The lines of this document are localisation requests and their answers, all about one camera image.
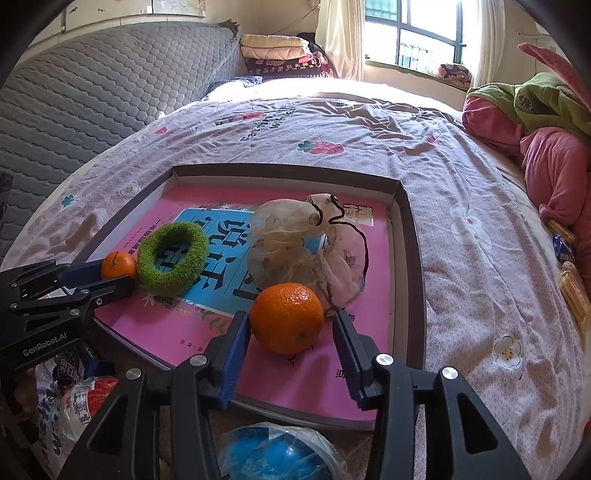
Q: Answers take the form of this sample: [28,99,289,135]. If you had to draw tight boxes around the window with green frame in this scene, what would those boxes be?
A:
[363,0,480,75]

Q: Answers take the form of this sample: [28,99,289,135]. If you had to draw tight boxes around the white sheer fabric pouch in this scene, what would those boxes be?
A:
[246,193,370,309]

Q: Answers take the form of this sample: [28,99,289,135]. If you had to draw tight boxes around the blue Oreo cookie packet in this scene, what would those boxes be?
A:
[52,344,116,393]

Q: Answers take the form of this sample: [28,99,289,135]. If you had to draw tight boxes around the yellow snack packets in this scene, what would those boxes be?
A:
[547,219,590,334]

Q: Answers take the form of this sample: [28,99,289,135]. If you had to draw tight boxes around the orange tangerine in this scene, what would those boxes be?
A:
[100,250,137,281]
[249,282,325,356]

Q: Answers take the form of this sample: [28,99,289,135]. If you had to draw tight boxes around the pink strawberry print bedsheet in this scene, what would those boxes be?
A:
[2,79,590,479]

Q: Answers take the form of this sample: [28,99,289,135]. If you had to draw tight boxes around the person's left hand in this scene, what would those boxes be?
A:
[14,370,38,414]

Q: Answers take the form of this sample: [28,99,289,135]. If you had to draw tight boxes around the green jacket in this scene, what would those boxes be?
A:
[464,72,590,145]

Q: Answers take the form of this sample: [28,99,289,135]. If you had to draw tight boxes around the grey quilted mattress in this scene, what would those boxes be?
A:
[1,20,243,254]

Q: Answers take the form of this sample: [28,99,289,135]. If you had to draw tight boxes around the large blue King egg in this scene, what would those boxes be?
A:
[217,422,351,480]

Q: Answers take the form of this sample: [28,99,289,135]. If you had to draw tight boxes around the patterned bundle on windowsill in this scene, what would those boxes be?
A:
[437,63,473,91]

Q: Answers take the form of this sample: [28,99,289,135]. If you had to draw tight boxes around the stack of folded blankets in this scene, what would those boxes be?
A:
[239,33,338,80]

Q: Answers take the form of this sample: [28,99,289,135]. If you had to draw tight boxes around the green fuzzy ring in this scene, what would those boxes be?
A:
[136,221,211,298]

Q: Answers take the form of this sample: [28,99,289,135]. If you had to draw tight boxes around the cream curtain left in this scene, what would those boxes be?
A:
[315,0,366,81]

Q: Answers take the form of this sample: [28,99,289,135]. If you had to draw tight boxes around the white curtain right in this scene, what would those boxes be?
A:
[473,0,506,87]

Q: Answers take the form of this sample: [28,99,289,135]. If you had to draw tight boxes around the red white King egg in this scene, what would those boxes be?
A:
[59,376,118,442]

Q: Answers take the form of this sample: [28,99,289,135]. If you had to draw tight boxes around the brown shallow cardboard box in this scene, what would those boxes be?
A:
[68,162,427,432]

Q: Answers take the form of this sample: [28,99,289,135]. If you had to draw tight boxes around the pink crumpled blanket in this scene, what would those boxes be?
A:
[462,97,590,286]

